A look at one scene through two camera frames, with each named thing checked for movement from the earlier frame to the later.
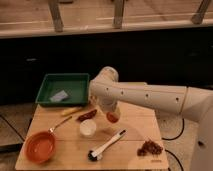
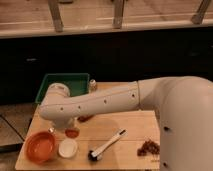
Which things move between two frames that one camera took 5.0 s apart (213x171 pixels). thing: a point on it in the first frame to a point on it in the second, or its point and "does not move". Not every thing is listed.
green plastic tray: (64, 89) does not move
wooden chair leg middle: (118, 14) does not move
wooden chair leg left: (56, 14) does not move
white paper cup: (88, 128) to (68, 148)
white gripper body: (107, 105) to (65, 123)
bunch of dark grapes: (150, 147) does not move
